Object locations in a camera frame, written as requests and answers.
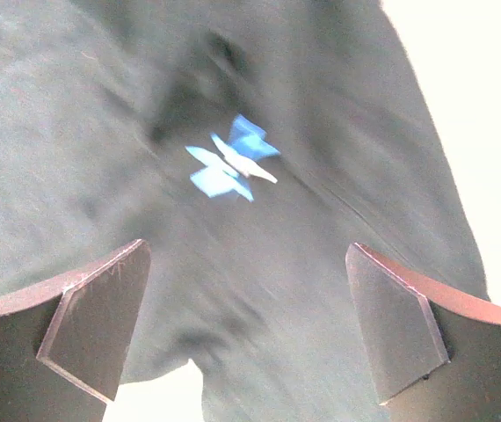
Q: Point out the black t-shirt blue logo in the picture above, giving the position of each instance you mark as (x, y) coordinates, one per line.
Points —
(250, 143)

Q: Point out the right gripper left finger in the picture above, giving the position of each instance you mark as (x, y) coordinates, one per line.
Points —
(64, 341)

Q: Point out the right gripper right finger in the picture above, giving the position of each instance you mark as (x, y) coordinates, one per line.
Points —
(434, 351)

